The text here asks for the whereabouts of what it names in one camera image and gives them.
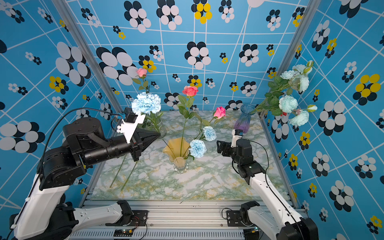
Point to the clear ribbed glass vase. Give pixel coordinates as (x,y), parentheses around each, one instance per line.
(156,124)

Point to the small pink rose stem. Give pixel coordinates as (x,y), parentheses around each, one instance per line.
(218,115)

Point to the red rose stem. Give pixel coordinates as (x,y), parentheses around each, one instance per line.
(186,101)

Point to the purple tinted glass vase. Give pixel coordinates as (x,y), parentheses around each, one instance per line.
(244,121)

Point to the aluminium frame post right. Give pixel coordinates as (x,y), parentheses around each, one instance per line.
(310,11)

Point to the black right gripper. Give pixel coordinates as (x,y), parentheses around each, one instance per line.
(224,144)

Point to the aluminium frame post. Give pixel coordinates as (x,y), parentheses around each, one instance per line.
(310,11)
(79,37)

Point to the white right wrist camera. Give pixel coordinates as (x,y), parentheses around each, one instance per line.
(236,135)

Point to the light blue peony bouquet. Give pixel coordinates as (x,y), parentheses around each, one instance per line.
(279,101)

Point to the yellow beige vase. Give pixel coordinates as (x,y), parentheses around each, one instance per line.
(178,153)

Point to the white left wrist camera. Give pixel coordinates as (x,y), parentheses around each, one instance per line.
(129,124)

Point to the green circuit board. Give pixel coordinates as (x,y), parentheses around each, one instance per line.
(123,233)

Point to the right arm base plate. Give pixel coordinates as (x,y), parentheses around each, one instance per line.
(234,219)

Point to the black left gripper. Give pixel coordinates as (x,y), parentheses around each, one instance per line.
(139,140)

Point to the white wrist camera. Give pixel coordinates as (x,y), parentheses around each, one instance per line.
(236,135)
(129,124)

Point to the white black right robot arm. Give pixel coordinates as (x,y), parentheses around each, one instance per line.
(283,222)

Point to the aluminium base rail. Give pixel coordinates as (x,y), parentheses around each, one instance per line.
(182,220)

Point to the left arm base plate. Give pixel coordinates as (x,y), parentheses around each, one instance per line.
(137,219)

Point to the aluminium frame post left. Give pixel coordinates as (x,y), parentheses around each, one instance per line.
(79,37)

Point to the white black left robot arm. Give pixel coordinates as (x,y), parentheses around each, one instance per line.
(45,214)

